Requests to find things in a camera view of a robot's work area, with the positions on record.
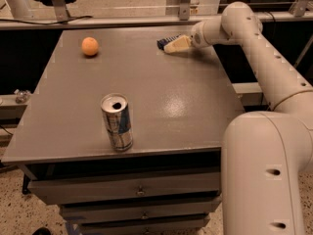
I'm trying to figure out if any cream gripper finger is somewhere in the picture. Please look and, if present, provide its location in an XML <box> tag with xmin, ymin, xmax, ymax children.
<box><xmin>164</xmin><ymin>40</ymin><xmax>191</xmax><ymax>54</ymax></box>
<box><xmin>175</xmin><ymin>34</ymin><xmax>192</xmax><ymax>43</ymax></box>

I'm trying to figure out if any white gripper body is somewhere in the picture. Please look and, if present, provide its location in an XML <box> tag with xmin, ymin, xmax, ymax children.
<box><xmin>191</xmin><ymin>21</ymin><xmax>213</xmax><ymax>48</ymax></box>

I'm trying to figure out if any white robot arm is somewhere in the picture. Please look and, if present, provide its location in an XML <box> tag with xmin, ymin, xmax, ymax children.
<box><xmin>161</xmin><ymin>2</ymin><xmax>313</xmax><ymax>235</ymax></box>

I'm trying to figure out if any silver blue redbull can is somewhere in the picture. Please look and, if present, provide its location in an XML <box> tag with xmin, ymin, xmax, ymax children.
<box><xmin>101</xmin><ymin>93</ymin><xmax>133</xmax><ymax>151</ymax></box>

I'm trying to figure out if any orange fruit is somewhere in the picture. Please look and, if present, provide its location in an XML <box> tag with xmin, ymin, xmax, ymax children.
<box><xmin>81</xmin><ymin>37</ymin><xmax>99</xmax><ymax>56</ymax></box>

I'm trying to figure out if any grey drawer cabinet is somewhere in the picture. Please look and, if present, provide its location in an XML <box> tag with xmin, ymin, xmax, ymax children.
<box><xmin>4</xmin><ymin>26</ymin><xmax>244</xmax><ymax>235</ymax></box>

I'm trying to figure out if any top grey drawer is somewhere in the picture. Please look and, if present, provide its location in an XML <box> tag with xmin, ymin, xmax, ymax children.
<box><xmin>28</xmin><ymin>171</ymin><xmax>220</xmax><ymax>205</ymax></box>

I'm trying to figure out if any grey drawer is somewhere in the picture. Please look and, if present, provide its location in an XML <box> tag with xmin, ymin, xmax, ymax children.
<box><xmin>79</xmin><ymin>214</ymin><xmax>208</xmax><ymax>235</ymax></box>
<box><xmin>28</xmin><ymin>171</ymin><xmax>220</xmax><ymax>205</ymax></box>
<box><xmin>61</xmin><ymin>195</ymin><xmax>221</xmax><ymax>224</ymax></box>

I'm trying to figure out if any middle grey drawer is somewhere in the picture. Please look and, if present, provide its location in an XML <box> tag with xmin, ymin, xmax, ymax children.
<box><xmin>61</xmin><ymin>195</ymin><xmax>221</xmax><ymax>224</ymax></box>

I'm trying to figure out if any small shiny object left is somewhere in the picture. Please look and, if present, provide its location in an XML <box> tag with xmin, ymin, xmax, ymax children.
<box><xmin>14</xmin><ymin>89</ymin><xmax>31</xmax><ymax>104</ymax></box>

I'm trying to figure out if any white pipe top left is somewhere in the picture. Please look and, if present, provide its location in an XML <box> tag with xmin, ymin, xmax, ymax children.
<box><xmin>5</xmin><ymin>0</ymin><xmax>33</xmax><ymax>20</ymax></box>

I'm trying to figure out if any bottom grey drawer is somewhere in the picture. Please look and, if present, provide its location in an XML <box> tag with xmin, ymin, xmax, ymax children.
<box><xmin>79</xmin><ymin>214</ymin><xmax>208</xmax><ymax>235</ymax></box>

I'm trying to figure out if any grey metal rail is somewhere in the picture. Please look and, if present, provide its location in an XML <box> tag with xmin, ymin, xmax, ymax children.
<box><xmin>0</xmin><ymin>11</ymin><xmax>292</xmax><ymax>31</ymax></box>

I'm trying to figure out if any black cable on rail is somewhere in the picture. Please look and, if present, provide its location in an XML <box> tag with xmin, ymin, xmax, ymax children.
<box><xmin>0</xmin><ymin>15</ymin><xmax>94</xmax><ymax>26</ymax></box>

